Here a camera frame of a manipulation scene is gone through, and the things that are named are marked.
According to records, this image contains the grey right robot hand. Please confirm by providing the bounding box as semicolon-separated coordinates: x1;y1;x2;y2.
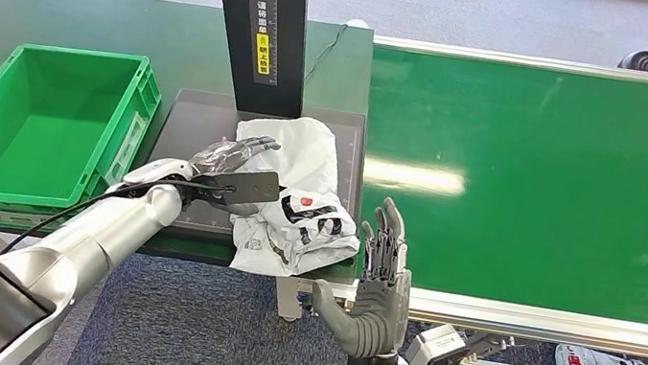
302;188;428;365

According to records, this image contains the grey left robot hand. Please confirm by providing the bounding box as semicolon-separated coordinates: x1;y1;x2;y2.
119;115;284;208

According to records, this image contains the white package with black print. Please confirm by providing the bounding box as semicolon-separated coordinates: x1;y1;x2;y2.
215;106;380;289

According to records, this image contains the black scanner machine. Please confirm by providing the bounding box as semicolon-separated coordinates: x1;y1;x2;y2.
137;0;391;259

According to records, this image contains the green conveyor belt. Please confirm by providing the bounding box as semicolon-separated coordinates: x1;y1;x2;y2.
338;39;648;326

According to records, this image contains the white table leg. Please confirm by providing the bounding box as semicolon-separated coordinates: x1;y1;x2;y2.
269;275;309;326

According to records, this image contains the yellow and black label sticker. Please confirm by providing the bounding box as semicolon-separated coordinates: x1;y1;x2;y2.
235;0;292;88

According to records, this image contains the green plastic crate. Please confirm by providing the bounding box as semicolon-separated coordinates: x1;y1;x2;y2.
0;34;168;251

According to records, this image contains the dark green table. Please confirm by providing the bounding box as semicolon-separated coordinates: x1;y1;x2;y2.
0;0;394;288

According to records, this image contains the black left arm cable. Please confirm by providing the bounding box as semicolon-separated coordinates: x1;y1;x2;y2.
0;151;236;290

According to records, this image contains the aluminium conveyor frame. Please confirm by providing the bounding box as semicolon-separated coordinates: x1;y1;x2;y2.
287;24;648;365

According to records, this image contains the thin black table cable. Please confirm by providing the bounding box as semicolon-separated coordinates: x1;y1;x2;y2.
302;18;350;87

